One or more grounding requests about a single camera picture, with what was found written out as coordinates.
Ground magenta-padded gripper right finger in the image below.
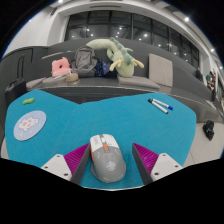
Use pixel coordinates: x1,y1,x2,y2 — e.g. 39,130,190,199
131,142,184,186

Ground flat grey seat cushion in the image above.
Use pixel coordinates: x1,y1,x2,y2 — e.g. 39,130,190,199
117,75,161,90
41,75,69,87
25,77,46,90

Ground blue-capped white marker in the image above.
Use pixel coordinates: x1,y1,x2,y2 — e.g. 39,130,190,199
152,98,174,111

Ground black suitcase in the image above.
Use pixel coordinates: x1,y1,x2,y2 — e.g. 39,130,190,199
4,54,28,108

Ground dark blue patterned bag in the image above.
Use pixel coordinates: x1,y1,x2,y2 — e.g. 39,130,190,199
93,60,118,79

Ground grey backpack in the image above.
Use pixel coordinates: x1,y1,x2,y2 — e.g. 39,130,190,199
70,45,99,78

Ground black bag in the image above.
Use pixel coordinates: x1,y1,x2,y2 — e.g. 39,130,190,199
202,119,215,141

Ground green plush dragon toy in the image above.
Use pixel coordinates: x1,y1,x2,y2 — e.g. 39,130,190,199
85,37,145,78

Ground round light blue mouse pad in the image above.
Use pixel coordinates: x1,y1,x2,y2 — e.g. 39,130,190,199
13,110,48,142

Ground ceiling lights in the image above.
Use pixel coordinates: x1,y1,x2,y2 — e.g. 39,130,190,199
58,0,216,54

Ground pink plush cushion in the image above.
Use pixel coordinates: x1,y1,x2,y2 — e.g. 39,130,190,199
51,56,72,78

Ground person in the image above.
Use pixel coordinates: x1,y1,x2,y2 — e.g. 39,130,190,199
205,71,217,92
195,67,204,81

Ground small tan pouch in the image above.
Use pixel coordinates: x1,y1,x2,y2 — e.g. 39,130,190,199
65,72,80,83

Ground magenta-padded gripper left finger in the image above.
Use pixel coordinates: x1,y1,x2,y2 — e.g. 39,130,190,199
41,143,92,186

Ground small green eraser block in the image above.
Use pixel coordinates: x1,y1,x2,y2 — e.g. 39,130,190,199
22,97,36,106

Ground upright grey seat cushion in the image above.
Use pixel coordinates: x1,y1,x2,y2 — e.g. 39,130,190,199
148,53,174,88

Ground grey white computer mouse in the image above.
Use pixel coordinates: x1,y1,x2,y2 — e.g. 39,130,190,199
89,133,128,184

